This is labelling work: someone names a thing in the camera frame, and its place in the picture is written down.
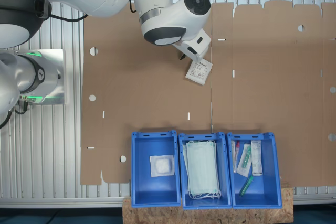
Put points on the wooden chipboard slab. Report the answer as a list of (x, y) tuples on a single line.
[(210, 216)]

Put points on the red-capped tube in clear packet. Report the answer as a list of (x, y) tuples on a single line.
[(237, 153)]

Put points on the white printed cotton packet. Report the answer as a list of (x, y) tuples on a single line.
[(198, 73)]

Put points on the green syringe in clear packet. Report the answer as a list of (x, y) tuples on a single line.
[(245, 159)]

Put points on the blue bin with tube packets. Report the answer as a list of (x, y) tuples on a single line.
[(265, 190)]

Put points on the long white printed packet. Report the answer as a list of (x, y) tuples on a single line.
[(256, 158)]

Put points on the blue bin with cotton bag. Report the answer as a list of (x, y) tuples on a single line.
[(156, 190)]

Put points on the clear bag of white cotton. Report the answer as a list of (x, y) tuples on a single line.
[(162, 166)]

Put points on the pale green face mask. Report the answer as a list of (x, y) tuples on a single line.
[(202, 166), (184, 159)]

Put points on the blue bin with face masks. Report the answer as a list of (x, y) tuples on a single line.
[(224, 200)]

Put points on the loose green tube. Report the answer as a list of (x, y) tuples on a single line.
[(246, 185)]

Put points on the brown cardboard sheet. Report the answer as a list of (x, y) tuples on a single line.
[(275, 90), (144, 90)]

